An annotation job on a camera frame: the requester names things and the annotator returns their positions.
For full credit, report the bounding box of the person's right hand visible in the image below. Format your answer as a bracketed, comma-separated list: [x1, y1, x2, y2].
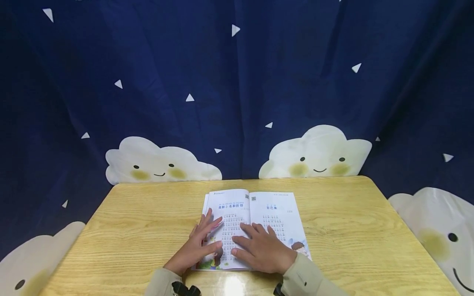
[230, 222, 298, 275]

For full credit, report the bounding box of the person's left hand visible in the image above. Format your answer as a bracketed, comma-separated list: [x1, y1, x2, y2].
[163, 208, 225, 277]

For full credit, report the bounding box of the children's picture book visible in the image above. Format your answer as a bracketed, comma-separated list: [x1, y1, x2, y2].
[191, 189, 312, 272]

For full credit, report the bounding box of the person's right forearm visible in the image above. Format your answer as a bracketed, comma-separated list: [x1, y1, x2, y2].
[281, 252, 349, 296]

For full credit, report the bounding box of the person's left forearm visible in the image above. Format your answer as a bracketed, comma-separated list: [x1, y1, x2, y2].
[144, 267, 185, 296]

